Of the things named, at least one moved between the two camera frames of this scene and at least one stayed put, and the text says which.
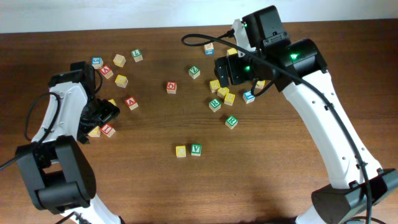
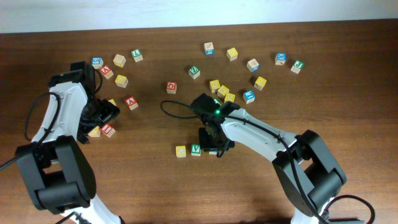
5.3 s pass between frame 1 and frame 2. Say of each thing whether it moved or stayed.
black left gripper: stayed
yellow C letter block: stayed
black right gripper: moved
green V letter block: stayed
